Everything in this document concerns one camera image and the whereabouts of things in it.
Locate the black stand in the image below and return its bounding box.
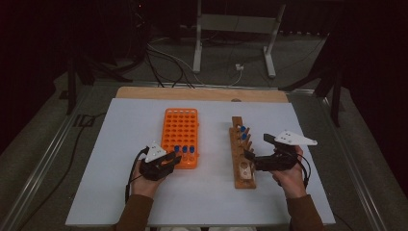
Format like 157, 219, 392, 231
65, 54, 133, 116
278, 32, 345, 128

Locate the white table mat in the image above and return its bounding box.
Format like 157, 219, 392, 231
64, 97, 337, 227

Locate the long black floor cable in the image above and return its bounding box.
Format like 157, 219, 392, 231
17, 112, 108, 231

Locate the person's left hand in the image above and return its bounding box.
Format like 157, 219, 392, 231
131, 160, 166, 198

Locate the right hand-held gripper black cable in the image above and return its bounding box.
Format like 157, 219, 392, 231
294, 152, 313, 190

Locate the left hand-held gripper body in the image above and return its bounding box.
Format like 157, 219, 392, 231
139, 141, 169, 182

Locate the white floor cable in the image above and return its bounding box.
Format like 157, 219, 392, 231
147, 42, 243, 88

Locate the wooden test tube rack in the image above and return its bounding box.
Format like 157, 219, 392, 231
228, 115, 258, 190

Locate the black floor cable bundle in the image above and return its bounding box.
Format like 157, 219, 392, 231
145, 47, 195, 90

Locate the hand-held gripper black cable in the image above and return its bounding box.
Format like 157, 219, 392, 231
124, 146, 150, 204
294, 152, 313, 190

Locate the person's right hand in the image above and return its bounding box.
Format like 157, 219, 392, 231
269, 144, 308, 200

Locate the left hand-held gripper black cable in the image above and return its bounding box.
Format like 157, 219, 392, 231
124, 146, 150, 204

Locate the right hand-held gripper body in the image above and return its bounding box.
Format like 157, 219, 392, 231
263, 129, 319, 172

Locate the white metal desk frame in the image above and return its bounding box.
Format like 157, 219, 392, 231
191, 0, 287, 79

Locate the orange plastic test tube rack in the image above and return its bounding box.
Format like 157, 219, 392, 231
160, 108, 200, 170

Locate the metal floor rail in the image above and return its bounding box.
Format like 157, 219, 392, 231
92, 80, 317, 94
0, 84, 94, 231
319, 94, 388, 231

